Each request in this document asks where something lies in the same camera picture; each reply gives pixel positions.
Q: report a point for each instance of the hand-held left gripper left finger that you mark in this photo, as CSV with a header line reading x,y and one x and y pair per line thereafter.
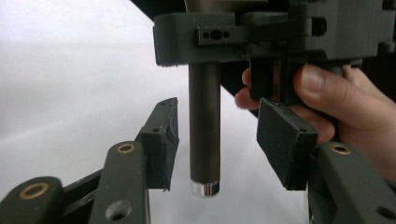
x,y
158,146

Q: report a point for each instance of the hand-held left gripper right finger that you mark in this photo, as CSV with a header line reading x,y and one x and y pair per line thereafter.
x,y
285,146

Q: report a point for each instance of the white board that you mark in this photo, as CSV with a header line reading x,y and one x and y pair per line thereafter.
x,y
62,93

